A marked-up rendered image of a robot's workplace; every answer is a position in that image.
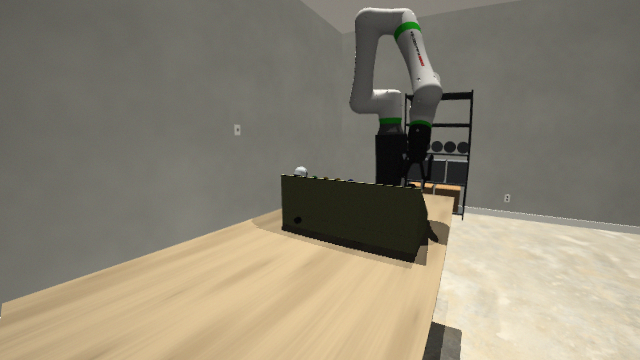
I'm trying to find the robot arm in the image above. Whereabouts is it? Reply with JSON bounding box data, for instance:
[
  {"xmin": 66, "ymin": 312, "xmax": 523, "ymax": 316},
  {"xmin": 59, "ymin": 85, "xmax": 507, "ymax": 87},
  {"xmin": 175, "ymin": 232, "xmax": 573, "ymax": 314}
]
[{"xmin": 349, "ymin": 8, "xmax": 443, "ymax": 144}]

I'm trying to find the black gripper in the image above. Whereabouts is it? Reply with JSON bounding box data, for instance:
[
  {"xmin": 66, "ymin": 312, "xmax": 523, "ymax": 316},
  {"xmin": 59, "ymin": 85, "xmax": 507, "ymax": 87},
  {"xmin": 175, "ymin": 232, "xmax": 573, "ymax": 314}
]
[{"xmin": 397, "ymin": 138, "xmax": 434, "ymax": 192}]

